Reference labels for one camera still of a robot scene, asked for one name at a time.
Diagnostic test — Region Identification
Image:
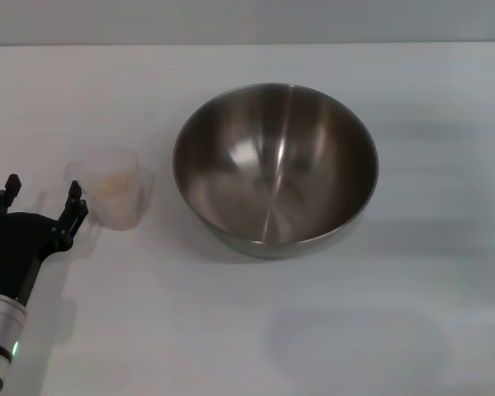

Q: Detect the stainless steel mixing bowl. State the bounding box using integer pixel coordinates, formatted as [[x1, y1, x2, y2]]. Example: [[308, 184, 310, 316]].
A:
[[172, 82, 380, 260]]

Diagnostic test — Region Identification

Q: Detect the clear plastic measuring cup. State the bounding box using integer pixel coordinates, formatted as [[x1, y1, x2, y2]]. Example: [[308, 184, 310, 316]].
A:
[[64, 147, 156, 232]]

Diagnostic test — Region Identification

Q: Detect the uncooked white rice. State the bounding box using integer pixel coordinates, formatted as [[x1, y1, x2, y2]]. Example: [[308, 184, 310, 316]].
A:
[[93, 172, 138, 229]]

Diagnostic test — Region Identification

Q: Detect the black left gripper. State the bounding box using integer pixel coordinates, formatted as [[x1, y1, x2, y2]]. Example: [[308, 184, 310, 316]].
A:
[[0, 174, 89, 306]]

